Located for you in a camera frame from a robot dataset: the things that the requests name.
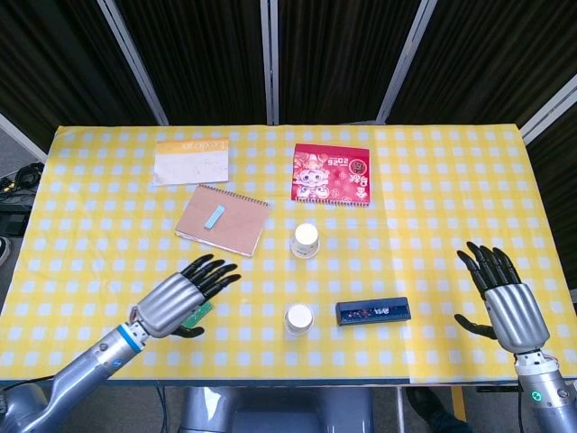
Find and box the red spiral calendar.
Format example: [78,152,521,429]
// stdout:
[290,143,373,210]

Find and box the grey robot torso base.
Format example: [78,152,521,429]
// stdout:
[179,386,375,433]

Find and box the light blue clip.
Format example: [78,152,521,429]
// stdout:
[203,205,225,230]

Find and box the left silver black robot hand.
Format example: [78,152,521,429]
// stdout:
[129,253,243,339]

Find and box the paper cup plain white base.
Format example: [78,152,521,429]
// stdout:
[283,304,315,337]

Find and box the dark partition panel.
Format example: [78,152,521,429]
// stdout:
[277,0,425,125]
[0,0,159,150]
[527,116,577,290]
[387,0,577,132]
[114,0,270,126]

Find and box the small green card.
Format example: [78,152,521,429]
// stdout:
[182,301,215,330]

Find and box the paper cup black-lined base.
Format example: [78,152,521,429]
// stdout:
[289,223,321,260]

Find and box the white notepad yellow header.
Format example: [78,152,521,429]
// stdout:
[151,137,231,187]

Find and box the black cable bundle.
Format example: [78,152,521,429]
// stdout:
[0,161,45,204]

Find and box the brown spiral notebook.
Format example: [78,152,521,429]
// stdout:
[174,184,271,258]

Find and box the dark blue long box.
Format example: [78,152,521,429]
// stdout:
[334,296,412,327]

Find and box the yellow white checkered tablecloth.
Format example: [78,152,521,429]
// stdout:
[0,124,577,385]

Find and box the white partition frame post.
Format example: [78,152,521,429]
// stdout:
[96,0,169,126]
[260,0,280,125]
[0,112,49,163]
[520,85,577,145]
[375,0,435,124]

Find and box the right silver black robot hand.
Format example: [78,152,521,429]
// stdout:
[453,241,551,355]

